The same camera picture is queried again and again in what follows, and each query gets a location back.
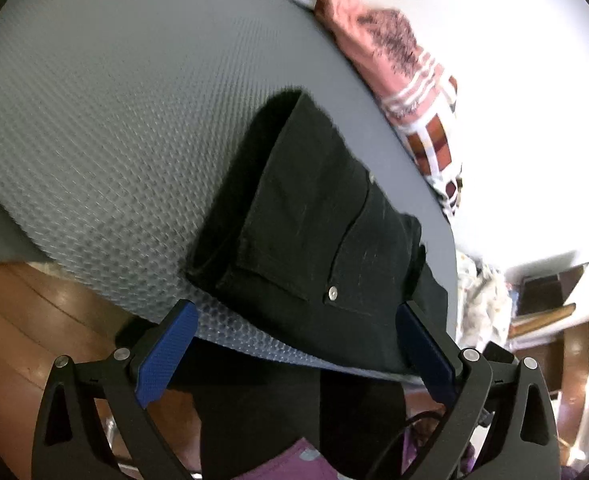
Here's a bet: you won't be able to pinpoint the black cable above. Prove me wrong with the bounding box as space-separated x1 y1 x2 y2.
365 410 450 480

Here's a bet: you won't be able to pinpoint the purple dotted cloth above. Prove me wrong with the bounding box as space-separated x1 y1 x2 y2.
234 437 355 480

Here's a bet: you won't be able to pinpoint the pink checked printed cloth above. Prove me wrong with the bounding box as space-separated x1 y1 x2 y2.
315 0 465 223

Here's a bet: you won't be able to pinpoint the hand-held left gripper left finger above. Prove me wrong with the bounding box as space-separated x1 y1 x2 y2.
32 299 200 480

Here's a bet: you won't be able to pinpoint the grey textured mat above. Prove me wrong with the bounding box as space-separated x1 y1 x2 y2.
0 0 459 386

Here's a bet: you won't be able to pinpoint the wooden furniture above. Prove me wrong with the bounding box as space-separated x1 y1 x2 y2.
507 262 589 396

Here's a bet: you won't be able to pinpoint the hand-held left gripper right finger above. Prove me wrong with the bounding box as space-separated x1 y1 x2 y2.
396 301 561 480

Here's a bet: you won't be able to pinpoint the person's dark clothing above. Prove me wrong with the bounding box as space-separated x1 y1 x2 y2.
169 340 410 480

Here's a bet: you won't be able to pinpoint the black pants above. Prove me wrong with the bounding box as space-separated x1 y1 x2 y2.
184 89 450 376

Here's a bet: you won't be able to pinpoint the white patterned cloth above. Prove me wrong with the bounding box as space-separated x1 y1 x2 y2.
455 252 515 348

